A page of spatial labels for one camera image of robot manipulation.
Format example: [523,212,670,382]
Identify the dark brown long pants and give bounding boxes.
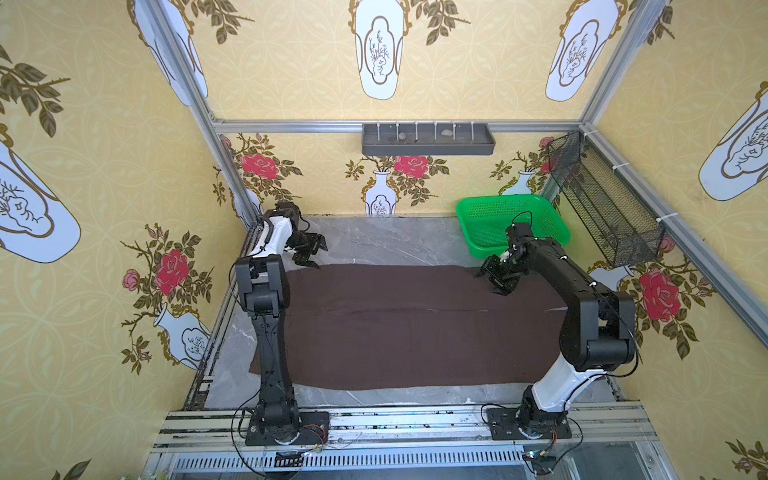
[284,264,566,390]

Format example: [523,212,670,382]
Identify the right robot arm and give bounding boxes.
[478,222,637,440]

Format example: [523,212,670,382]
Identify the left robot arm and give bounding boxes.
[233,200,329,446]

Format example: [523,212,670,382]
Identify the green plastic basket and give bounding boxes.
[456,194,571,260]

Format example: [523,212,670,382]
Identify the grey wall shelf tray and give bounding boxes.
[361,121,496,156]

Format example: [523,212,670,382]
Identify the black wire mesh basket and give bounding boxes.
[545,132,665,267]

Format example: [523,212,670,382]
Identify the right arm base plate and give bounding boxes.
[484,406,573,441]

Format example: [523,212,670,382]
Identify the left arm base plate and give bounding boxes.
[245,411,330,446]

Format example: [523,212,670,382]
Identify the aluminium front rail frame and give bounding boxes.
[143,402,677,479]

